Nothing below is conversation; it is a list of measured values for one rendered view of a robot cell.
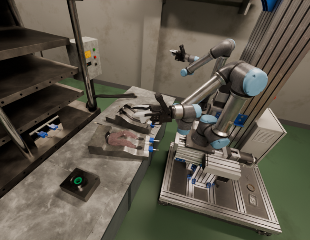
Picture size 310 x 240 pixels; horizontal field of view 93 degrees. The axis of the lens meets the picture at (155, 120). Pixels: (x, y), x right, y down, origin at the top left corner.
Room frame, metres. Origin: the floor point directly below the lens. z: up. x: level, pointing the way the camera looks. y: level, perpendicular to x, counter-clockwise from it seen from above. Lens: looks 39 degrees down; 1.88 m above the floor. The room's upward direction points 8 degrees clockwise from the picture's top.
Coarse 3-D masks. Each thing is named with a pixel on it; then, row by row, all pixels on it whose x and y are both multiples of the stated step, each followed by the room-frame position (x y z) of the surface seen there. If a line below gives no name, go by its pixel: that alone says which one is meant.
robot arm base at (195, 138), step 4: (196, 132) 0.85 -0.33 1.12; (192, 136) 0.86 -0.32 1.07; (196, 136) 0.83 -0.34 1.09; (200, 136) 0.82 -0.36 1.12; (204, 136) 0.81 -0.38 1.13; (192, 140) 0.83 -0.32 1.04; (196, 140) 0.81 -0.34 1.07; (200, 140) 0.80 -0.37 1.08; (204, 140) 0.80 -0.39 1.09; (196, 144) 0.80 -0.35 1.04; (200, 144) 0.79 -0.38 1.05; (204, 144) 0.79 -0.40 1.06
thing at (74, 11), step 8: (8, 0) 1.52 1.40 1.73; (72, 0) 1.35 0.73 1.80; (16, 8) 1.55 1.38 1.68; (72, 8) 1.34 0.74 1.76; (16, 16) 1.53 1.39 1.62; (72, 16) 1.34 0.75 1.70; (16, 24) 1.52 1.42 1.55; (72, 24) 1.34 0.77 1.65; (80, 32) 1.37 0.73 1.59; (80, 40) 1.35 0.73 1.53; (80, 48) 1.34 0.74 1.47; (80, 56) 1.34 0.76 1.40; (80, 64) 1.34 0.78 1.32; (88, 80) 1.35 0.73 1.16; (88, 88) 1.34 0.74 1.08; (88, 96) 1.34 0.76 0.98
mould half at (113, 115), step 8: (128, 104) 1.36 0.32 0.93; (112, 112) 1.27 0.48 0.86; (120, 112) 1.20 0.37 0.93; (128, 112) 1.23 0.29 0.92; (112, 120) 1.16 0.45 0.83; (120, 120) 1.14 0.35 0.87; (128, 120) 1.13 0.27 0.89; (128, 128) 1.11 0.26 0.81; (136, 128) 1.09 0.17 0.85; (144, 128) 1.07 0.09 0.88; (152, 128) 1.17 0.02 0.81
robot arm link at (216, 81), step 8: (232, 64) 0.81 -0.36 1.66; (216, 72) 0.84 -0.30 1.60; (224, 72) 0.81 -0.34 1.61; (208, 80) 0.83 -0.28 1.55; (216, 80) 0.81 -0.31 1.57; (224, 80) 0.80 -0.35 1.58; (200, 88) 0.81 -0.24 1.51; (208, 88) 0.79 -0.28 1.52; (216, 88) 0.80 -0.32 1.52; (192, 96) 0.79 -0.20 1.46; (200, 96) 0.78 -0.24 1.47; (176, 104) 0.81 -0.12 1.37; (184, 104) 0.77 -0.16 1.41
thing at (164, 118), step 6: (150, 108) 0.61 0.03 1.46; (156, 108) 0.60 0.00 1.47; (162, 108) 0.60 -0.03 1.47; (168, 108) 0.65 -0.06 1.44; (174, 108) 0.62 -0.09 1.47; (162, 114) 0.58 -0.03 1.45; (168, 114) 0.63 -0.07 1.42; (174, 114) 0.59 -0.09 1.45; (156, 120) 0.57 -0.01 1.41; (162, 120) 0.59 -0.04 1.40; (168, 120) 0.60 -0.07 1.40
